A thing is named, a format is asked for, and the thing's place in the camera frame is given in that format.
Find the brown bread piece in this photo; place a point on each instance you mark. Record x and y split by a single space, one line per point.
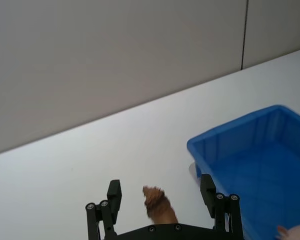
158 206

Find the pale pink soft toy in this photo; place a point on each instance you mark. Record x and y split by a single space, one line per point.
296 232

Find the blue plastic bin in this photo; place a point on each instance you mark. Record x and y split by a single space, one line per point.
260 160

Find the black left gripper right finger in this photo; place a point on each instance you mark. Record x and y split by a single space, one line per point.
210 197

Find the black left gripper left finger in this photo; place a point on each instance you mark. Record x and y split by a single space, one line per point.
113 200

